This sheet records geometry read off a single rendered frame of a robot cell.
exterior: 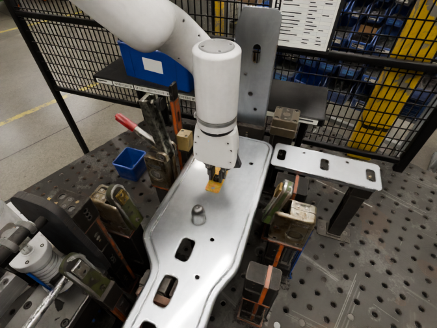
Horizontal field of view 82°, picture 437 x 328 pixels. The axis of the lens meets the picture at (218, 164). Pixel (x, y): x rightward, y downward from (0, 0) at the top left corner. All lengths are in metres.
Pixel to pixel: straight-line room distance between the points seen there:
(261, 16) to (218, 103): 0.31
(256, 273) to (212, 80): 0.38
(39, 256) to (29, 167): 2.08
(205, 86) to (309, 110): 0.52
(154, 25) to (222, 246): 0.42
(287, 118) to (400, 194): 0.63
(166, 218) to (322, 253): 0.56
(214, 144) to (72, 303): 0.42
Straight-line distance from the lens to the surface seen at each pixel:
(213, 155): 0.57
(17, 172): 2.61
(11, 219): 0.92
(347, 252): 0.99
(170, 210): 0.62
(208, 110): 0.48
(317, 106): 0.94
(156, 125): 0.61
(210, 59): 0.43
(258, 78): 0.77
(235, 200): 0.63
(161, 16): 0.41
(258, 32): 0.72
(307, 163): 0.75
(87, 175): 1.22
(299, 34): 1.00
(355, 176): 0.77
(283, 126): 0.80
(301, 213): 0.58
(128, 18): 0.40
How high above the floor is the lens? 1.51
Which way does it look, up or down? 46 degrees down
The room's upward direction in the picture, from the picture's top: straight up
